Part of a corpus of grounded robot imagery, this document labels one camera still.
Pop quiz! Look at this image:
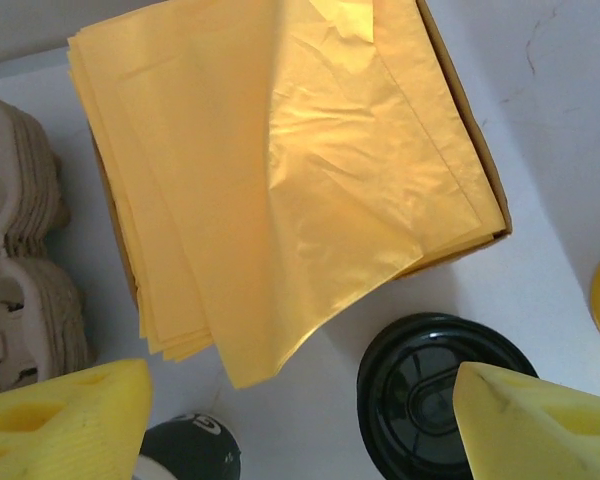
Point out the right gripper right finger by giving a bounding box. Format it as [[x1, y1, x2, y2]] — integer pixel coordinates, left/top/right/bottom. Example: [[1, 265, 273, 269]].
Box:
[[452, 362, 600, 480]]

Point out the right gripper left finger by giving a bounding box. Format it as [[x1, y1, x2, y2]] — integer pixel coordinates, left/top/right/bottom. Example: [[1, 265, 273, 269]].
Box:
[[0, 358, 154, 480]]

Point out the dark green white cup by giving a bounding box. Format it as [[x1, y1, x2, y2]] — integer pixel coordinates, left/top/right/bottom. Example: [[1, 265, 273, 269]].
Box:
[[137, 410, 243, 480]]

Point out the stack of black cup lids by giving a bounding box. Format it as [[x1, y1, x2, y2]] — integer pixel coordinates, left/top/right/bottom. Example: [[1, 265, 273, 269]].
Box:
[[357, 312, 541, 480]]

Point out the stack of pulp cup carriers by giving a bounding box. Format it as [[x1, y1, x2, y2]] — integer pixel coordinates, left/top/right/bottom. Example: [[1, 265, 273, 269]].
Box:
[[0, 92, 95, 397]]

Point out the stack of yellow napkins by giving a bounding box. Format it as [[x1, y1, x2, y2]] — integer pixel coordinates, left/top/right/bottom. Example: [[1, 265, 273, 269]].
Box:
[[67, 0, 487, 392]]

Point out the loose yellow paper napkin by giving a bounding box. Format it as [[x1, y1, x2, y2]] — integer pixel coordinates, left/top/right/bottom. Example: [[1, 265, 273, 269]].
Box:
[[212, 0, 486, 392]]

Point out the yellow napkin box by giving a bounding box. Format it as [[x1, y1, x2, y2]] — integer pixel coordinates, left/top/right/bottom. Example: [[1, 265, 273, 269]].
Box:
[[89, 0, 515, 301]]

